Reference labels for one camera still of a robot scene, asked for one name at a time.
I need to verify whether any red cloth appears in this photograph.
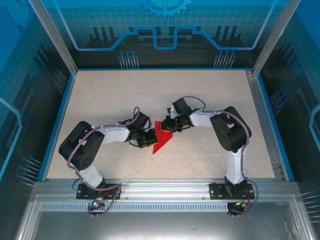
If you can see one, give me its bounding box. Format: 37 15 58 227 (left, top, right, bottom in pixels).
151 121 174 155

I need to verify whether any steel front tray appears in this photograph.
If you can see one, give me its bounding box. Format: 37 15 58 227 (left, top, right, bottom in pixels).
14 194 313 240

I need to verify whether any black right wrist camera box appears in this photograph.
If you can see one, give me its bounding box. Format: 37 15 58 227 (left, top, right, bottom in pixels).
166 97 193 118

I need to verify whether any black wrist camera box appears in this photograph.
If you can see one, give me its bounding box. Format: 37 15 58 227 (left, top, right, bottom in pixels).
166 97 193 118
131 111 154 132

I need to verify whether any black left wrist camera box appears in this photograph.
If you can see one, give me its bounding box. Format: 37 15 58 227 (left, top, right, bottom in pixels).
131 111 154 132

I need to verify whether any aluminium mounting rail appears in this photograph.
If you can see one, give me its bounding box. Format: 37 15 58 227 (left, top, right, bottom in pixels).
32 178 298 199

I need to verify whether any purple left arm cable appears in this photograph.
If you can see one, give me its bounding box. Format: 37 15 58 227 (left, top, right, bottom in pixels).
67 106 141 218

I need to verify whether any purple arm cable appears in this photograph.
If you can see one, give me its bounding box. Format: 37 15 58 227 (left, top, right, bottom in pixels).
179 96 259 217
67 106 141 218

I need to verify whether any slotted metal cable duct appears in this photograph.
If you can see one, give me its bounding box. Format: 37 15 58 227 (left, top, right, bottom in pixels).
39 202 230 213

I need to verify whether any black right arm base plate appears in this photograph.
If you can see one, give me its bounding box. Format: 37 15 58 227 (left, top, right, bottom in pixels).
209 182 253 200

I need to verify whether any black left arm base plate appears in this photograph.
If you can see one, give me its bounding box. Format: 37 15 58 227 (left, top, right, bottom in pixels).
76 183 122 200

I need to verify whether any aluminium side rail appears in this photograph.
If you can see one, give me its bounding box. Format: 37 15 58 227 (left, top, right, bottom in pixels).
246 70 286 181

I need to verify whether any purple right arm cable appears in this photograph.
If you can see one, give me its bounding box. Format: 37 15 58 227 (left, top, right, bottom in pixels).
179 96 259 217

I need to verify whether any aluminium frame post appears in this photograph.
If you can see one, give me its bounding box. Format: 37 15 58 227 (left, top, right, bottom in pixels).
251 0 301 76
27 0 79 75

